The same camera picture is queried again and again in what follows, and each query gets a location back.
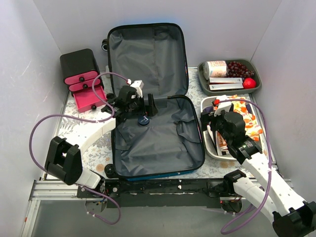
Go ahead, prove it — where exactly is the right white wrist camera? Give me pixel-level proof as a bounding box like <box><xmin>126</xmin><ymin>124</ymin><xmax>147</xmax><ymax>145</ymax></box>
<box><xmin>213</xmin><ymin>95</ymin><xmax>234</xmax><ymax>117</ymax></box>

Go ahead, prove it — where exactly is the lower white toothpaste box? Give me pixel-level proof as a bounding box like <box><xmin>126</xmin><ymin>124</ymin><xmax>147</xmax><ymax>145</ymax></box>
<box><xmin>209</xmin><ymin>83</ymin><xmax>244</xmax><ymax>91</ymax></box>

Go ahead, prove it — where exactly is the white plastic basin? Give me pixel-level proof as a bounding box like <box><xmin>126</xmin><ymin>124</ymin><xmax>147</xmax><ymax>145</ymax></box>
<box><xmin>200</xmin><ymin>96</ymin><xmax>266</xmax><ymax>161</ymax></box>

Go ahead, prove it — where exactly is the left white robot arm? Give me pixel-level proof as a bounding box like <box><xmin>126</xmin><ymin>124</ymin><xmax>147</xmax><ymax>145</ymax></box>
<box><xmin>44</xmin><ymin>83</ymin><xmax>158</xmax><ymax>198</ymax></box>

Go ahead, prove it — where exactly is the dark green plastic tray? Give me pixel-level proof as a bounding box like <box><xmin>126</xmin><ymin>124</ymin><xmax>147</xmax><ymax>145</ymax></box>
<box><xmin>197</xmin><ymin>59</ymin><xmax>262</xmax><ymax>96</ymax></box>

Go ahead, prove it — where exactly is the red apple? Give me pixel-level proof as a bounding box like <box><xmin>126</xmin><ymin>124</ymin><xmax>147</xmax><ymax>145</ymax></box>
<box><xmin>243</xmin><ymin>78</ymin><xmax>257</xmax><ymax>89</ymax></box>

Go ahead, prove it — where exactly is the black white striped garment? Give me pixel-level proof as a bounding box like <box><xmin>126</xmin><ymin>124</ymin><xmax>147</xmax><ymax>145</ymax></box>
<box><xmin>207</xmin><ymin>125</ymin><xmax>232</xmax><ymax>158</ymax></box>

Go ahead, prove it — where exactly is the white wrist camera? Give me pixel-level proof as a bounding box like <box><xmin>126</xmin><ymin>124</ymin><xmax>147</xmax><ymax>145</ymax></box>
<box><xmin>213</xmin><ymin>95</ymin><xmax>234</xmax><ymax>117</ymax></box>
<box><xmin>127</xmin><ymin>79</ymin><xmax>144</xmax><ymax>98</ymax></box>

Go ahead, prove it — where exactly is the blue fish-print kids suitcase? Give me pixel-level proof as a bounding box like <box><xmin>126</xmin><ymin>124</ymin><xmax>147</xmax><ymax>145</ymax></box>
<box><xmin>107</xmin><ymin>23</ymin><xmax>205</xmax><ymax>181</ymax></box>

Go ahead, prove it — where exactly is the white pink tissue roll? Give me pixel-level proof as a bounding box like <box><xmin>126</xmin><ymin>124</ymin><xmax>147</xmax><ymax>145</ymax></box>
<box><xmin>203</xmin><ymin>61</ymin><xmax>228</xmax><ymax>79</ymax></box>

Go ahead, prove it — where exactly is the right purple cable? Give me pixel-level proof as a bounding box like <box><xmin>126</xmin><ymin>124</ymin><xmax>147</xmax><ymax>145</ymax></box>
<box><xmin>217</xmin><ymin>99</ymin><xmax>273</xmax><ymax>235</ymax></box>

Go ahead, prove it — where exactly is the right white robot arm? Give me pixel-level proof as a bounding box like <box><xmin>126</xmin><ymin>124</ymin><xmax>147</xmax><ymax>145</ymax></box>
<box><xmin>200</xmin><ymin>108</ymin><xmax>316</xmax><ymax>237</ymax></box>

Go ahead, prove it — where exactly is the navy round cosmetic jar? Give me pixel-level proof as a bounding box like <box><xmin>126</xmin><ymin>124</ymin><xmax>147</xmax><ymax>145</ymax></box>
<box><xmin>137</xmin><ymin>116</ymin><xmax>150</xmax><ymax>126</ymax></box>

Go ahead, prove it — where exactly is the dark red grape bunch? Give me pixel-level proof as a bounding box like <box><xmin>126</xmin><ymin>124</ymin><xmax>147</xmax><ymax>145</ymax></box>
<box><xmin>227</xmin><ymin>61</ymin><xmax>255</xmax><ymax>79</ymax></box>

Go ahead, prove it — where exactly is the white floral cloth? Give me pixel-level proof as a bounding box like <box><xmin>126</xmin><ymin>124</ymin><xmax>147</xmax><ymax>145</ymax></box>
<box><xmin>232</xmin><ymin>101</ymin><xmax>263</xmax><ymax>142</ymax></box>

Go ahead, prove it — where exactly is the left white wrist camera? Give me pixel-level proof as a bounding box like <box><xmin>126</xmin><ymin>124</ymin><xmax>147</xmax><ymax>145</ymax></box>
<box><xmin>127</xmin><ymin>79</ymin><xmax>144</xmax><ymax>98</ymax></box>

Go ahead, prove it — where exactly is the upper white toothpaste box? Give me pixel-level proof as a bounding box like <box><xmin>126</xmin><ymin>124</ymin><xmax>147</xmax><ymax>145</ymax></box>
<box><xmin>208</xmin><ymin>77</ymin><xmax>243</xmax><ymax>84</ymax></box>

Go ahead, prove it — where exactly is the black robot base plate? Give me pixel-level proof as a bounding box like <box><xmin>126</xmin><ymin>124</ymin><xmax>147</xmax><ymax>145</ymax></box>
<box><xmin>76</xmin><ymin>178</ymin><xmax>254</xmax><ymax>215</ymax></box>

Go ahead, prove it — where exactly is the orange bunny towel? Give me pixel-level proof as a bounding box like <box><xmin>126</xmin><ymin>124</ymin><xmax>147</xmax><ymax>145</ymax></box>
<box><xmin>215</xmin><ymin>131</ymin><xmax>228</xmax><ymax>153</ymax></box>

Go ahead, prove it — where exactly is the white toothpaste box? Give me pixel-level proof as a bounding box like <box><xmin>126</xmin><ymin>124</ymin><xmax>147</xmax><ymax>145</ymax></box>
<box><xmin>209</xmin><ymin>83</ymin><xmax>244</xmax><ymax>91</ymax></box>
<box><xmin>208</xmin><ymin>77</ymin><xmax>243</xmax><ymax>84</ymax></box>

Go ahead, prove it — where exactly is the floral patterned table mat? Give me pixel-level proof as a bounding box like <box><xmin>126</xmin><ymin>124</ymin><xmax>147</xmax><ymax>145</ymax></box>
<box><xmin>46</xmin><ymin>68</ymin><xmax>275</xmax><ymax>180</ymax></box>

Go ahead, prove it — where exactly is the black pink mini drawer chest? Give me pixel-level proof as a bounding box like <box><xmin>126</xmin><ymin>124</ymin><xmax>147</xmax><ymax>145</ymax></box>
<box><xmin>60</xmin><ymin>48</ymin><xmax>106</xmax><ymax>113</ymax></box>

